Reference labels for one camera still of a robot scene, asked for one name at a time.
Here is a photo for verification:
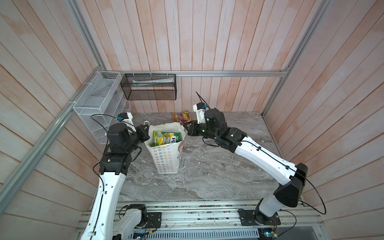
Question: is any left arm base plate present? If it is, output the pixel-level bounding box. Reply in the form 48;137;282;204
120;211;163;230

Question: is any white paper bag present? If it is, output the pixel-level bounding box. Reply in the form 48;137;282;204
145;122;187;175

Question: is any green Spring Tea candy bag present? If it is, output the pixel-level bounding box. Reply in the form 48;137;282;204
152;131;181;147

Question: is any black mesh wall basket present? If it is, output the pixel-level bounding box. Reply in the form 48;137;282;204
120;73;177;101

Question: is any white wire mesh shelf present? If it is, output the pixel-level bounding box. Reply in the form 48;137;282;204
74;71;127;145

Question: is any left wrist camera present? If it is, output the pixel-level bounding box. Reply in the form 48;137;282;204
117;112;136;133

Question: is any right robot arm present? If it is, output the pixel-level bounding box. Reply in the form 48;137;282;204
184;103;308;217

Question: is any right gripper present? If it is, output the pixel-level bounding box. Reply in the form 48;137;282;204
183;120;219;143

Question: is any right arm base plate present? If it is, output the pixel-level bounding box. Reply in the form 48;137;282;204
238;209;281;227

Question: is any small orange candy bag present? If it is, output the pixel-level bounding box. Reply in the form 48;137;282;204
174;111;194;125

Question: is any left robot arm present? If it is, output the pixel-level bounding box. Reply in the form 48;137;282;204
81;123;150;240

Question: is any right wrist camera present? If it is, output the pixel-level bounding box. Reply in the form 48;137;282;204
193;102;208;124

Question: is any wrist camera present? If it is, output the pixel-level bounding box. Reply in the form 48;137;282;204
193;102;208;124
117;112;136;133

